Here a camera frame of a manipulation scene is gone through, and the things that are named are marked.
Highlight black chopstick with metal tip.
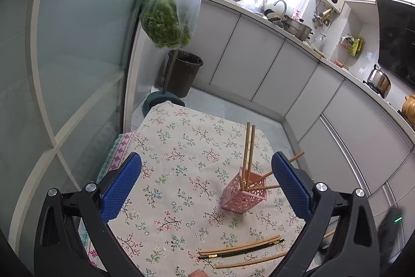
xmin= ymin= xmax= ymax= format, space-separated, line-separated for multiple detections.
xmin=198 ymin=239 xmax=286 ymax=259
xmin=198 ymin=241 xmax=286 ymax=261

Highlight pink patterned cloth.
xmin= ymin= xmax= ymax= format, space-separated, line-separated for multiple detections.
xmin=80 ymin=132 xmax=136 ymax=268

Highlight black range hood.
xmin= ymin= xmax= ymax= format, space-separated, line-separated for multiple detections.
xmin=376 ymin=0 xmax=415 ymax=87

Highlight steel stockpot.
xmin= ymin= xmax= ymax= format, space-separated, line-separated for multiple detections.
xmin=283 ymin=19 xmax=314 ymax=39

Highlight frosted glass sliding door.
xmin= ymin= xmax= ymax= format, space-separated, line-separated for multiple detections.
xmin=0 ymin=0 xmax=174 ymax=268

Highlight wall rack with packets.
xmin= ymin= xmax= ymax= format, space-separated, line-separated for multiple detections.
xmin=340 ymin=35 xmax=355 ymax=52

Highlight brown clay pot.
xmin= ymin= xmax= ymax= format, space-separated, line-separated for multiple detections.
xmin=401 ymin=94 xmax=415 ymax=126

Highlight floral tablecloth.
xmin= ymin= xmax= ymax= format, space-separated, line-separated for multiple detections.
xmin=107 ymin=102 xmax=312 ymax=277

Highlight white kitchen base cabinets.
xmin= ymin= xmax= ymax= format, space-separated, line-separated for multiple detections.
xmin=194 ymin=0 xmax=415 ymax=253

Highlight white kettle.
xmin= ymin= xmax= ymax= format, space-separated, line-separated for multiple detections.
xmin=262 ymin=0 xmax=280 ymax=17

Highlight curved sink faucet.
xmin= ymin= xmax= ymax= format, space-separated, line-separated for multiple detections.
xmin=274 ymin=0 xmax=288 ymax=22

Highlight brown trash bin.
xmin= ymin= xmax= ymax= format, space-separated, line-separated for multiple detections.
xmin=166 ymin=50 xmax=204 ymax=99

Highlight steel pot with lid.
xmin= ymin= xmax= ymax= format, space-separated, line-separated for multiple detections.
xmin=366 ymin=64 xmax=392 ymax=98

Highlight hanging wooden rolling pins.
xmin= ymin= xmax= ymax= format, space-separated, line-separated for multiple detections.
xmin=312 ymin=7 xmax=333 ymax=30

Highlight yellow-green hanging bags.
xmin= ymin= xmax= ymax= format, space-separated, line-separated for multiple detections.
xmin=351 ymin=36 xmax=364 ymax=57

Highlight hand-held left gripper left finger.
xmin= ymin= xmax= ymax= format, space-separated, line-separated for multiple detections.
xmin=33 ymin=152 xmax=143 ymax=277

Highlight pink perforated chopstick holder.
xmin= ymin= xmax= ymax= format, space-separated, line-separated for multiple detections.
xmin=220 ymin=167 xmax=268 ymax=216

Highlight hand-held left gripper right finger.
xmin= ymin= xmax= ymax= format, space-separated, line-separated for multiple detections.
xmin=271 ymin=151 xmax=381 ymax=277

